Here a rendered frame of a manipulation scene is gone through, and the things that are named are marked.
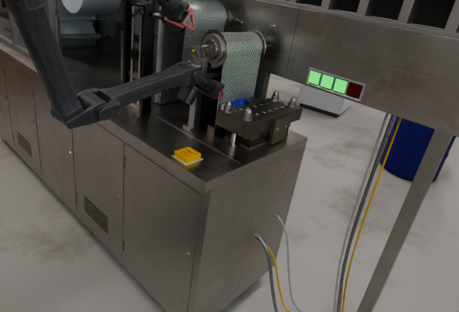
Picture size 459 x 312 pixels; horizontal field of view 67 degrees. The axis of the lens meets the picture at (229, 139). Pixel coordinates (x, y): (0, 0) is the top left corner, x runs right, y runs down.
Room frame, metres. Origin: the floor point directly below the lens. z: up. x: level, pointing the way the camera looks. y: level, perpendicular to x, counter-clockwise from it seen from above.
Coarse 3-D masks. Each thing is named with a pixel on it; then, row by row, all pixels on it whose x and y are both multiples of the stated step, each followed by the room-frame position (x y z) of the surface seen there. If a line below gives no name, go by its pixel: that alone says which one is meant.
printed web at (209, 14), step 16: (192, 0) 1.58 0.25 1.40; (208, 0) 1.68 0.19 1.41; (208, 16) 1.61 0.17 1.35; (224, 16) 1.69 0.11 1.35; (192, 32) 1.54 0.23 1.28; (224, 32) 1.44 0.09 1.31; (240, 32) 1.51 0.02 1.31; (176, 48) 1.66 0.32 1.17; (240, 48) 1.43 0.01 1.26; (256, 48) 1.51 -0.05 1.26; (160, 96) 1.60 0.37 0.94; (176, 96) 1.68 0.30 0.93
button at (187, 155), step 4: (184, 148) 1.13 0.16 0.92; (188, 148) 1.14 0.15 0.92; (192, 148) 1.14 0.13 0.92; (176, 152) 1.10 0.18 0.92; (180, 152) 1.10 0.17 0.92; (184, 152) 1.10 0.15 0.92; (188, 152) 1.11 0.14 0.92; (192, 152) 1.11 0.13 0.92; (196, 152) 1.12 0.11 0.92; (176, 156) 1.10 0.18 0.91; (180, 156) 1.08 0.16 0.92; (184, 156) 1.07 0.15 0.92; (188, 156) 1.08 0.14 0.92; (192, 156) 1.08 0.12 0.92; (196, 156) 1.10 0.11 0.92; (200, 156) 1.11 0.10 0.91; (184, 160) 1.07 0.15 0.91; (188, 160) 1.07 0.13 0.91; (192, 160) 1.08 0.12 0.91
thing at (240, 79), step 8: (224, 64) 1.36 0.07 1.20; (232, 64) 1.40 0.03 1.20; (240, 64) 1.44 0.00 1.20; (248, 64) 1.48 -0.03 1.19; (256, 64) 1.52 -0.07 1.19; (224, 72) 1.37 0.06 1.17; (232, 72) 1.41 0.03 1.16; (240, 72) 1.45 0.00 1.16; (248, 72) 1.49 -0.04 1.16; (256, 72) 1.53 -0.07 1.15; (224, 80) 1.37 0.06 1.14; (232, 80) 1.41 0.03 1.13; (240, 80) 1.45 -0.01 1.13; (248, 80) 1.49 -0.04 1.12; (256, 80) 1.54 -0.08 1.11; (224, 88) 1.38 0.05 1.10; (232, 88) 1.42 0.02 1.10; (240, 88) 1.46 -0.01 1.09; (248, 88) 1.50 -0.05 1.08; (224, 96) 1.38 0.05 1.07; (232, 96) 1.42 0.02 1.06; (240, 96) 1.47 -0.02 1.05; (248, 96) 1.51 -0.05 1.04
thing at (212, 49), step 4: (208, 40) 1.39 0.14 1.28; (212, 40) 1.37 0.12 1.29; (208, 44) 1.38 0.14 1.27; (212, 44) 1.37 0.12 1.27; (216, 44) 1.36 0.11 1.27; (204, 48) 1.40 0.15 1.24; (208, 48) 1.38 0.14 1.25; (212, 48) 1.37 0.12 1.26; (216, 48) 1.36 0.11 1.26; (204, 52) 1.39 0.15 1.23; (208, 52) 1.39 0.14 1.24; (212, 52) 1.37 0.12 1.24; (216, 52) 1.36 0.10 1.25; (208, 56) 1.38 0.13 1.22; (212, 56) 1.36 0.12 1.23; (216, 56) 1.37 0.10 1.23
